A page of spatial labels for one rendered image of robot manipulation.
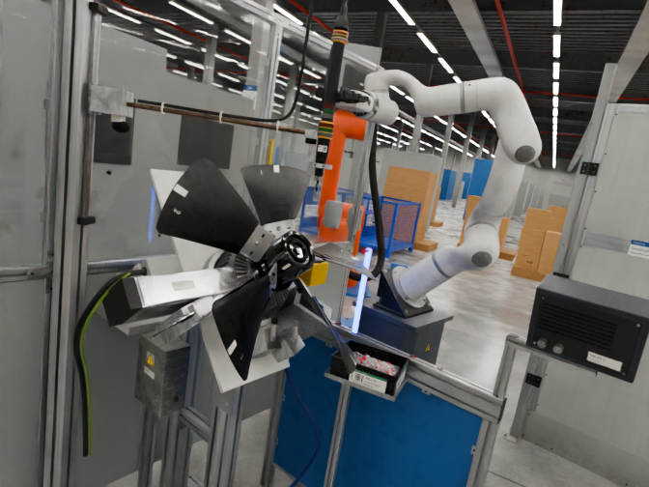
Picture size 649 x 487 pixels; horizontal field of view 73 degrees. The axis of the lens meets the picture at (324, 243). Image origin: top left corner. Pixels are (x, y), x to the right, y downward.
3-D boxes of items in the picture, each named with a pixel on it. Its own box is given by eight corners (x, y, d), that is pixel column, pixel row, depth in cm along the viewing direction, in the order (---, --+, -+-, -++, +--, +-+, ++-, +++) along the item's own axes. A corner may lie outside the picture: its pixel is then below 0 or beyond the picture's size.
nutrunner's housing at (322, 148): (311, 175, 124) (337, 1, 116) (312, 175, 128) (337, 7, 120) (324, 177, 124) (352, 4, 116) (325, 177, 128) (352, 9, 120)
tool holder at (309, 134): (299, 164, 122) (304, 128, 121) (302, 164, 129) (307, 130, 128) (330, 169, 122) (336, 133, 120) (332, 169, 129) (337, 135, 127)
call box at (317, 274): (280, 278, 181) (283, 253, 179) (296, 275, 189) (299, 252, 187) (309, 290, 171) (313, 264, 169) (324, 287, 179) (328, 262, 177)
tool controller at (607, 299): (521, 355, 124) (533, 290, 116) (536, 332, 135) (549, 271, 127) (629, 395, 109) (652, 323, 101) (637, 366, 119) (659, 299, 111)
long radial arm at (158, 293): (211, 281, 129) (234, 265, 123) (219, 305, 127) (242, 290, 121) (113, 295, 107) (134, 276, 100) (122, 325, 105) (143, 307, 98)
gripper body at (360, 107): (375, 118, 132) (353, 111, 124) (348, 116, 139) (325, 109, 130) (380, 92, 131) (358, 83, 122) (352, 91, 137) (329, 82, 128)
